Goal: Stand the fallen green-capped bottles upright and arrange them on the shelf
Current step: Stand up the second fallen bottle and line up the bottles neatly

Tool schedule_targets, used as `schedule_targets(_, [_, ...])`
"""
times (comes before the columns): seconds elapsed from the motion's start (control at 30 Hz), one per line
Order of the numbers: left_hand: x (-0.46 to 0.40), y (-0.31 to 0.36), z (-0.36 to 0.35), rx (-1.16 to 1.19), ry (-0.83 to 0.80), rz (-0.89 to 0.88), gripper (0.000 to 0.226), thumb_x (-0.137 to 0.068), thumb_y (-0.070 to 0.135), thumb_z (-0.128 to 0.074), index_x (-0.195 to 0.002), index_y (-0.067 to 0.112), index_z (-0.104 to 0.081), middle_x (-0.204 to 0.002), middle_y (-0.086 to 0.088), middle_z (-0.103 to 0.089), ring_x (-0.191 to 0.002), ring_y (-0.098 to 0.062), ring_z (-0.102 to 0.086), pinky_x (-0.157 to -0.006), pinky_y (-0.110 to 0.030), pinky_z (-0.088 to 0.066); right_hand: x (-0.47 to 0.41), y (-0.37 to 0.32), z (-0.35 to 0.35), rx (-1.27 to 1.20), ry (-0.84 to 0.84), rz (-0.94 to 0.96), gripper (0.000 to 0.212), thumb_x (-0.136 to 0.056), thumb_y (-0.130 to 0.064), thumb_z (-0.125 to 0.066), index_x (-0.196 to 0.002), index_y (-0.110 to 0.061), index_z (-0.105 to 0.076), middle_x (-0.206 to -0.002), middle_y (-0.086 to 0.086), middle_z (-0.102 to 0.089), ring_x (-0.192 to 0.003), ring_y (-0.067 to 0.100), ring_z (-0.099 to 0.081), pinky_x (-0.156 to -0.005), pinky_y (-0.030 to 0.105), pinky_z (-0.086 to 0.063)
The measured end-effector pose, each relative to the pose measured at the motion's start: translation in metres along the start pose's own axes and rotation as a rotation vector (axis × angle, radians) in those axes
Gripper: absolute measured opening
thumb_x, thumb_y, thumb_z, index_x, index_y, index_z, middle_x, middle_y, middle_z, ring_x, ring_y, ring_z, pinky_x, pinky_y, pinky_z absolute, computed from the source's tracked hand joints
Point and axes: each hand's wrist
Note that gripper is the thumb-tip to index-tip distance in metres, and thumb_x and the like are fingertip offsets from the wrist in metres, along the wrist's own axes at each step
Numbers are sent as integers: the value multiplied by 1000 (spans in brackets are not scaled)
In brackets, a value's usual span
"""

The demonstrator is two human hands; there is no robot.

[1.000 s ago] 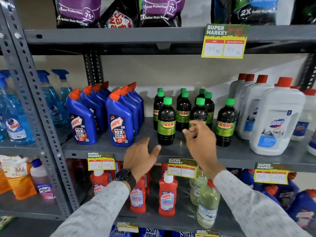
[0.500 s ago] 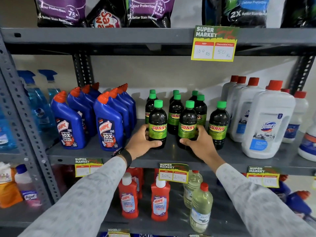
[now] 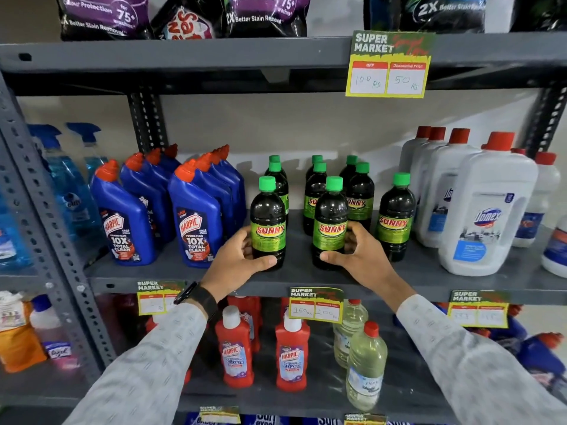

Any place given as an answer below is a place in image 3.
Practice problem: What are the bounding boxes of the blue red-capped bottle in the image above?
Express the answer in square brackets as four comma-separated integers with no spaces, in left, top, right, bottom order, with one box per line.
[485,304,529,346]
[515,332,567,394]

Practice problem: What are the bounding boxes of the orange refill pouch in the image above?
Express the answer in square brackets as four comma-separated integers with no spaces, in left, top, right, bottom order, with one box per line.
[0,290,48,374]

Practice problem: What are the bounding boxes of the group of blue toilet cleaner bottles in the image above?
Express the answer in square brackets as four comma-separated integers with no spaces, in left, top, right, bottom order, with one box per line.
[90,143,247,269]

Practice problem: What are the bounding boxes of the dark green-capped cleaner bottle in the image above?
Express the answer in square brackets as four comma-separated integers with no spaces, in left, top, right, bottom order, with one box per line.
[312,175,350,271]
[250,175,288,271]

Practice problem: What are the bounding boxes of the blue glass cleaner spray bottle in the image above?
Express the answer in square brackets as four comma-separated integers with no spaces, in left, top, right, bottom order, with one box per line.
[27,124,105,244]
[66,122,109,182]
[0,190,34,270]

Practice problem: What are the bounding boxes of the dark blue detergent bag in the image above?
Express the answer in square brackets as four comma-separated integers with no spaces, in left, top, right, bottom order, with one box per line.
[363,0,488,34]

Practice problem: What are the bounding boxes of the person's left hand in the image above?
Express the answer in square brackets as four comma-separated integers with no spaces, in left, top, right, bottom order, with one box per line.
[199,225,278,302]

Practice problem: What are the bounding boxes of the group of white red-capped bottles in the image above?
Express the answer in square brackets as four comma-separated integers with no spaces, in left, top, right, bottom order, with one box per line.
[398,125,562,277]

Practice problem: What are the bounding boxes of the person's left forearm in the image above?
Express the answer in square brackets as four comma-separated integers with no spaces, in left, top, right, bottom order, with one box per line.
[64,285,222,425]

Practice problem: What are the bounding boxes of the clear bottle blue cap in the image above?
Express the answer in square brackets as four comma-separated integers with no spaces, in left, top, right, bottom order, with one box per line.
[29,294,81,372]

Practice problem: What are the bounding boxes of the white bottle orange label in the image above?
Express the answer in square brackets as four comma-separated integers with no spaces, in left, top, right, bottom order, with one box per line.
[541,216,567,279]

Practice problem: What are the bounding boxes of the small yellow price tag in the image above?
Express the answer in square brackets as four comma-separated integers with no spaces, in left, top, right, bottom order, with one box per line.
[288,286,345,325]
[198,406,242,425]
[344,413,387,425]
[447,289,511,329]
[136,279,187,316]

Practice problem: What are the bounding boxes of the black wrist watch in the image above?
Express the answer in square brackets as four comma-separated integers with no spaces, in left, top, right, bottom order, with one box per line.
[173,281,219,322]

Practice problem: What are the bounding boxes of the clear yellowish liquid bottle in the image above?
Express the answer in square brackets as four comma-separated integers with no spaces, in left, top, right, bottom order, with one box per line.
[333,298,369,369]
[346,321,389,412]

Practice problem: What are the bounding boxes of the purple detergent bag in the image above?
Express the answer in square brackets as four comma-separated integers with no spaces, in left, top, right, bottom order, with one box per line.
[224,0,312,39]
[55,0,153,42]

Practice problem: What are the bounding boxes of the person's right forearm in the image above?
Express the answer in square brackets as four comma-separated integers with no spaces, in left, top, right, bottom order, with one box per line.
[377,272,567,425]

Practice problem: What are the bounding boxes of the red white-capped cleaner bottle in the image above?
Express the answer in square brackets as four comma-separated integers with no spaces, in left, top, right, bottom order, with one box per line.
[215,305,255,389]
[227,295,263,354]
[275,310,311,393]

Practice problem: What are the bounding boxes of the blue detergent packets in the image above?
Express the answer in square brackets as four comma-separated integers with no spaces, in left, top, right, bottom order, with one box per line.
[185,411,413,425]

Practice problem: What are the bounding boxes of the person's right hand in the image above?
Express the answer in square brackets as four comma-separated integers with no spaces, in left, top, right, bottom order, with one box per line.
[319,221,403,302]

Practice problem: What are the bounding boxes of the large yellow price tag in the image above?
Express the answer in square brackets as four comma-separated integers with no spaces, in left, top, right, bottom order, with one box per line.
[345,30,436,99]

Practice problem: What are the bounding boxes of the red and white detergent bag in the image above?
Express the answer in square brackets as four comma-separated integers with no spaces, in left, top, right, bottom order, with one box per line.
[151,0,227,40]

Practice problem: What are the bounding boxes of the grey metal shelving rack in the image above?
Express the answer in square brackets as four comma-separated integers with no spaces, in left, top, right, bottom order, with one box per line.
[0,32,567,425]

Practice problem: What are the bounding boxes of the dark green detergent bag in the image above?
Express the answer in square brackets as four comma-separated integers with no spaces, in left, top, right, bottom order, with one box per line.
[509,0,567,33]

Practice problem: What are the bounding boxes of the group of dark green-capped bottles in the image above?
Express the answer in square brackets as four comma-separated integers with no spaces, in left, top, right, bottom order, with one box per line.
[264,155,417,263]

